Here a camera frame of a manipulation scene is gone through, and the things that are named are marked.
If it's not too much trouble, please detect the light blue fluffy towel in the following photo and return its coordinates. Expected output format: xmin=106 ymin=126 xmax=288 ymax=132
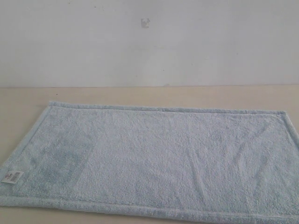
xmin=0 ymin=102 xmax=299 ymax=224

